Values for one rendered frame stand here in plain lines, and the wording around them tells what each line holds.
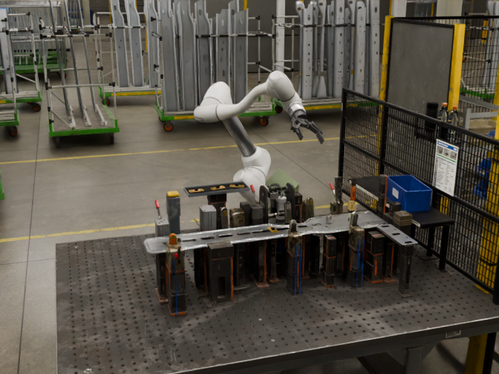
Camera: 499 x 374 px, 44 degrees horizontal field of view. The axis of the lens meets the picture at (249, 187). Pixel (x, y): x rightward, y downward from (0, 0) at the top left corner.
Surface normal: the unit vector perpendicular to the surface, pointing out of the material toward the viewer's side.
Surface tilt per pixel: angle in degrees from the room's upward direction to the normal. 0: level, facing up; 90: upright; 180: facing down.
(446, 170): 90
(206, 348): 0
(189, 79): 86
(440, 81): 90
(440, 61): 90
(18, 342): 0
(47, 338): 0
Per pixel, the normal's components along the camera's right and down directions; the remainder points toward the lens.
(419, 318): 0.00, -0.95
